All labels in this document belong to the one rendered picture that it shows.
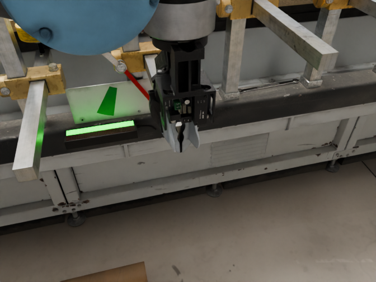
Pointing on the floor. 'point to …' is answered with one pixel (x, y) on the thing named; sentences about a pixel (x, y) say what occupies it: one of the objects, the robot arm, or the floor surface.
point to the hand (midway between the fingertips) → (179, 142)
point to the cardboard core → (116, 275)
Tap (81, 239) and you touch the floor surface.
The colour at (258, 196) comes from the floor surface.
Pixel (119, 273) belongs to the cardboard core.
